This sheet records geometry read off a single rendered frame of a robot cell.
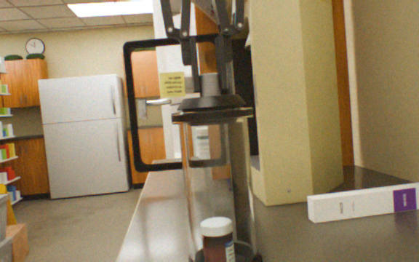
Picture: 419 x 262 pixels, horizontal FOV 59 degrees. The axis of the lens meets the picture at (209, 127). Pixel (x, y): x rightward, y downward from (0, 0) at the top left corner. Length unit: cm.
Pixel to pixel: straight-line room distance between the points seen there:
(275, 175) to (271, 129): 10
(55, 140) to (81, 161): 48
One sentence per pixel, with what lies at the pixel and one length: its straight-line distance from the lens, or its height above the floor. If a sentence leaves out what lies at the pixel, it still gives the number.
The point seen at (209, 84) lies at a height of 120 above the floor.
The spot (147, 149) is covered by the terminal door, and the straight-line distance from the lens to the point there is 115.
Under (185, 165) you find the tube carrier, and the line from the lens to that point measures 48.
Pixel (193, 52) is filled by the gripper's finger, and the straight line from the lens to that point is 48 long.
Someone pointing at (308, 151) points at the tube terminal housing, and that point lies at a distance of 86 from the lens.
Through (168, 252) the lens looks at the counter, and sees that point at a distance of 64.
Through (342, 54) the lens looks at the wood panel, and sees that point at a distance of 131.
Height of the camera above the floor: 117
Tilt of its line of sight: 3 degrees down
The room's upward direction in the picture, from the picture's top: 5 degrees counter-clockwise
